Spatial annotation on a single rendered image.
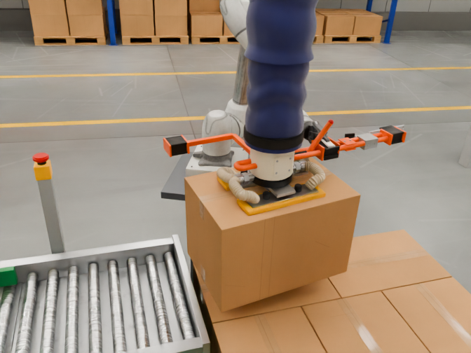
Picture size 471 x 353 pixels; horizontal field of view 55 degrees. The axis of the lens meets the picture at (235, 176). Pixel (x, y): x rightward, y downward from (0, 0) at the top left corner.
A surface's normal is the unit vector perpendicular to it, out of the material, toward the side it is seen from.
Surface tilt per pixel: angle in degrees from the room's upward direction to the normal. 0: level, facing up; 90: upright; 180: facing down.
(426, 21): 90
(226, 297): 90
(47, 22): 90
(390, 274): 0
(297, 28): 85
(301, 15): 74
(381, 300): 0
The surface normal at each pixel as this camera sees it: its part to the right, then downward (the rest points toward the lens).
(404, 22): 0.20, 0.48
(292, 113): 0.66, 0.10
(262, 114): -0.59, 0.15
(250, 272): 0.42, 0.46
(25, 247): 0.04, -0.87
